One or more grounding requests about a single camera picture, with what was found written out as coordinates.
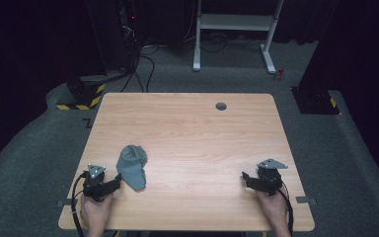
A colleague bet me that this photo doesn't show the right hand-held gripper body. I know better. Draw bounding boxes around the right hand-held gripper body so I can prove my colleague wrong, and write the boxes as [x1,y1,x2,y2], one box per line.
[255,158,289,198]

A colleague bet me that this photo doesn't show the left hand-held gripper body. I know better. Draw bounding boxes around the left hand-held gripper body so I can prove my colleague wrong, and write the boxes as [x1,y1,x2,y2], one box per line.
[82,163,114,202]

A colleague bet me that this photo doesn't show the grey cloth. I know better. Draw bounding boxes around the grey cloth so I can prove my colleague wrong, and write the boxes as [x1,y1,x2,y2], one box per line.
[115,144,148,193]

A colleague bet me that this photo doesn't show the person's left hand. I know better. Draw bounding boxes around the person's left hand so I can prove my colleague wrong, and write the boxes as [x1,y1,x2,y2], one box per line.
[80,193,113,230]

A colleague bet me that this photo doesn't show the person's right hand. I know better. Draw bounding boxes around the person's right hand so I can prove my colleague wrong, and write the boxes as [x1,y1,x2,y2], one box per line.
[256,191,289,228]

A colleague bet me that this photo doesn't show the grey tape strip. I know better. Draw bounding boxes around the grey tape strip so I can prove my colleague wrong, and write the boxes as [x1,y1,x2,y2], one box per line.
[56,197,79,208]
[295,196,318,205]

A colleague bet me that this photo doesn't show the black yellow striped base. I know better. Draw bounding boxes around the black yellow striped base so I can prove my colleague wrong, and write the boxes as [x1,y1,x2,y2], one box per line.
[56,74,107,112]

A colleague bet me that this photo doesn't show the black base with yellow mark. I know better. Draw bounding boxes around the black base with yellow mark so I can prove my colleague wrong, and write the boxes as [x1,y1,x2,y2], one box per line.
[290,86,341,116]

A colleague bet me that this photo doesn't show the dark equipment rack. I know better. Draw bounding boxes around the dark equipment rack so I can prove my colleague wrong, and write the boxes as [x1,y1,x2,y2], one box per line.
[117,0,143,74]

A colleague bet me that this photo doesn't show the white metal stand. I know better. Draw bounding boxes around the white metal stand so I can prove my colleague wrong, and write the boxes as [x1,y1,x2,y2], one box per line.
[191,0,285,75]

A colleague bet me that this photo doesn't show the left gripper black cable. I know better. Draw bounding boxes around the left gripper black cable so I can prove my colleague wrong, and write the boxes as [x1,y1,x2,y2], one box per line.
[71,172,89,237]

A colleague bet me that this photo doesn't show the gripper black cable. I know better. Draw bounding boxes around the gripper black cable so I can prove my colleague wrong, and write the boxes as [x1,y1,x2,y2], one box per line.
[71,172,89,237]
[276,187,295,237]

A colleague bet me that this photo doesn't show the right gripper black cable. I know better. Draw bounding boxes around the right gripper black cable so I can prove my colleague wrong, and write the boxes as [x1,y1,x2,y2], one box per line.
[276,187,295,237]

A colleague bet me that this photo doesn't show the black floor cables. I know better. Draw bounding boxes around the black floor cables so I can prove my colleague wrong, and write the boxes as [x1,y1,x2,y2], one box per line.
[119,43,161,94]

